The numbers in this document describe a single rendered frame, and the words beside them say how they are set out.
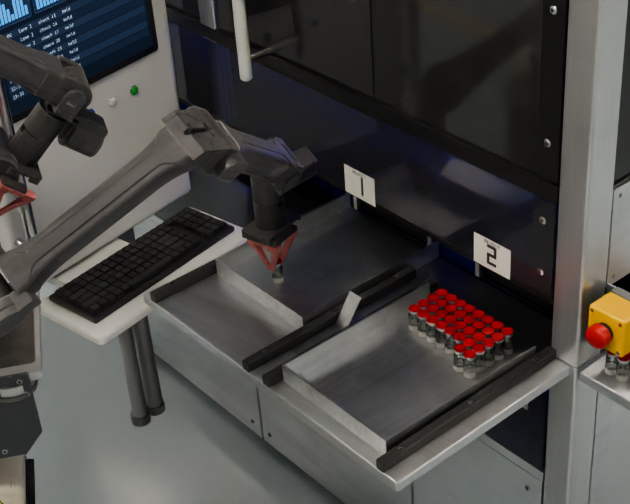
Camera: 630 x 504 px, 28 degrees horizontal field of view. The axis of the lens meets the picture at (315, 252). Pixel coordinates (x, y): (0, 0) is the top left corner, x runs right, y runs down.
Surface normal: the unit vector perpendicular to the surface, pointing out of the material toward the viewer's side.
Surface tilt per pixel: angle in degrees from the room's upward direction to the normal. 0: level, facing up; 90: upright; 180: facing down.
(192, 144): 49
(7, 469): 8
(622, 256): 90
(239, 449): 0
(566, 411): 90
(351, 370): 0
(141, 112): 90
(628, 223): 90
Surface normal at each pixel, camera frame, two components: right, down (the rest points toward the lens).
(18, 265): -0.11, -0.13
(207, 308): -0.07, -0.83
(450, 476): -0.76, 0.40
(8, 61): 0.36, 0.60
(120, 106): 0.77, 0.31
